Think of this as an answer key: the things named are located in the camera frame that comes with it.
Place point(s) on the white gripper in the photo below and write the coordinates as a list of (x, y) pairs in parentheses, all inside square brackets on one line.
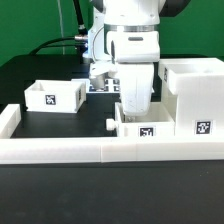
[(136, 82)]

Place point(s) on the white front drawer tray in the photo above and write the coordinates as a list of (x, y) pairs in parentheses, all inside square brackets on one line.
[(156, 123)]

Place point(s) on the white drawer tray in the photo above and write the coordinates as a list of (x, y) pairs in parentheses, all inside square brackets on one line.
[(156, 123), (55, 96)]

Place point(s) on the white drawer cabinet box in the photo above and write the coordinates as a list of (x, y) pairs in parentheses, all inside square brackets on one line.
[(193, 94)]

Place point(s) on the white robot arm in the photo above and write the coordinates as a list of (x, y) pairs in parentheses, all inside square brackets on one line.
[(124, 44)]

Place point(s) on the white rear drawer tray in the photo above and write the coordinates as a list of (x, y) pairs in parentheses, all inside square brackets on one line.
[(55, 96)]

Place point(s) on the white marker tag sheet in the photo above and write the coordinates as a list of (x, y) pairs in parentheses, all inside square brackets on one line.
[(109, 86)]

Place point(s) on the white U-shaped fence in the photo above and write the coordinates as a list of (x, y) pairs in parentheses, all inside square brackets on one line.
[(91, 150)]

